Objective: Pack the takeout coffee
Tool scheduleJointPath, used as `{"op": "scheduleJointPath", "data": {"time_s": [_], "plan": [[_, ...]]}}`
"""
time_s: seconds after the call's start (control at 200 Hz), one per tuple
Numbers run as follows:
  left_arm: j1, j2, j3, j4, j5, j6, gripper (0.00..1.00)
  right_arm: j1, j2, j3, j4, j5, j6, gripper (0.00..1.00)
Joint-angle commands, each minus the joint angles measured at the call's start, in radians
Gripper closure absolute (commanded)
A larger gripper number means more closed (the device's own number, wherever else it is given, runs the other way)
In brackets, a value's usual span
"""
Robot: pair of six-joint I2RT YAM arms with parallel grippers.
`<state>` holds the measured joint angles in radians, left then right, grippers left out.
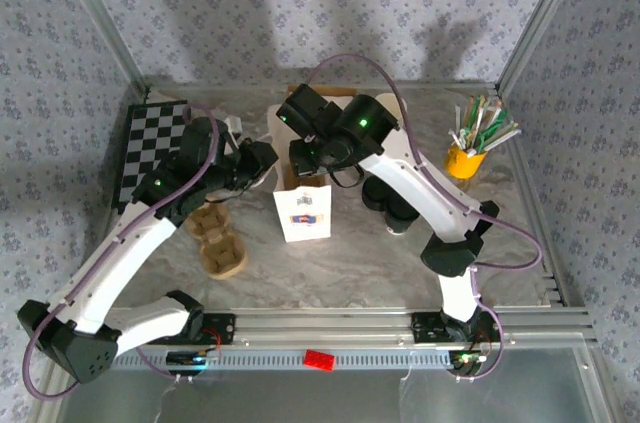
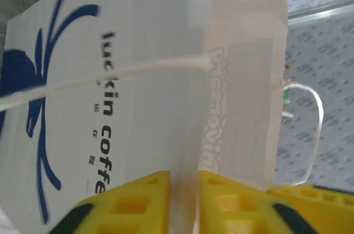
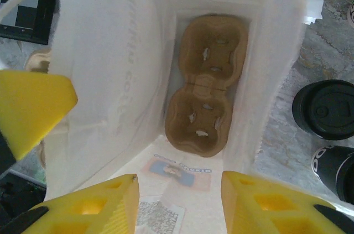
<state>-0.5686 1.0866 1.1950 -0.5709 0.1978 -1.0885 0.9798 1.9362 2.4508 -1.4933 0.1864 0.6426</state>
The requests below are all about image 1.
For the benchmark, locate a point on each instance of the black grey checkerboard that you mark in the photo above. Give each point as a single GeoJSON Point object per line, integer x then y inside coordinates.
{"type": "Point", "coordinates": [150, 118]}

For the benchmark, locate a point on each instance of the white paper takeout bag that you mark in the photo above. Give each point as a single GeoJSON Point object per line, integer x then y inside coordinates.
{"type": "Point", "coordinates": [302, 215]}

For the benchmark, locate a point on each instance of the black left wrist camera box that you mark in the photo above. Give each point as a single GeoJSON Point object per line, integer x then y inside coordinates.
{"type": "Point", "coordinates": [197, 135]}

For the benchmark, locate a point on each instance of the yellow metal bucket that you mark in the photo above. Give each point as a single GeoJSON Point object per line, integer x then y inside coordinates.
{"type": "Point", "coordinates": [465, 163]}

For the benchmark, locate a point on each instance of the aluminium right frame post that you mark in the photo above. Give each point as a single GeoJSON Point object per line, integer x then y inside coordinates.
{"type": "Point", "coordinates": [540, 18]}

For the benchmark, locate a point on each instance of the small LED circuit board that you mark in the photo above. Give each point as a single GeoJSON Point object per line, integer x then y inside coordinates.
{"type": "Point", "coordinates": [192, 359]}
{"type": "Point", "coordinates": [467, 360]}

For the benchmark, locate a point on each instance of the brown paper wrapped straw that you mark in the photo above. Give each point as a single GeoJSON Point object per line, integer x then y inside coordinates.
{"type": "Point", "coordinates": [472, 115]}

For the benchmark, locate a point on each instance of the green wrapped straw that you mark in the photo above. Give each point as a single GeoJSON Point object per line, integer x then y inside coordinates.
{"type": "Point", "coordinates": [492, 128]}

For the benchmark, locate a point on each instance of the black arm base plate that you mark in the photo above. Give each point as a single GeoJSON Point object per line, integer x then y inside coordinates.
{"type": "Point", "coordinates": [427, 328]}
{"type": "Point", "coordinates": [222, 328]}

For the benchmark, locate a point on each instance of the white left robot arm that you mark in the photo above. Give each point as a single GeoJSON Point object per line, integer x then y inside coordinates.
{"type": "Point", "coordinates": [110, 268]}

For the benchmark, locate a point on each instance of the black takeout coffee cup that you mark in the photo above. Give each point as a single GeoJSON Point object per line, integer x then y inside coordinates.
{"type": "Point", "coordinates": [402, 218]}

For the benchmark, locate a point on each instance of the aluminium frame post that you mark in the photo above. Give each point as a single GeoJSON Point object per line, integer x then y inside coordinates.
{"type": "Point", "coordinates": [540, 18]}
{"type": "Point", "coordinates": [100, 18]}

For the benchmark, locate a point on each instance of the brown pulp cup carrier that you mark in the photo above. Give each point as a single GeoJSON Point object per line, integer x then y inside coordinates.
{"type": "Point", "coordinates": [220, 248]}

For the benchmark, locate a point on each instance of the aluminium right side rail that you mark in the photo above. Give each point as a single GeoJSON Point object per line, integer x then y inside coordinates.
{"type": "Point", "coordinates": [550, 283]}

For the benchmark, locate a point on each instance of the aluminium left frame post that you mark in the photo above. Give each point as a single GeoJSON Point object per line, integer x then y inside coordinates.
{"type": "Point", "coordinates": [100, 18]}

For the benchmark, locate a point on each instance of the aluminium front frame rail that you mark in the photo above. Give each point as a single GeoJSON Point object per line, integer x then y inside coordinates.
{"type": "Point", "coordinates": [325, 328]}

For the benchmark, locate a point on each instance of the red toy brick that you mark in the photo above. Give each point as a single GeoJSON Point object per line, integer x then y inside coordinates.
{"type": "Point", "coordinates": [320, 360]}

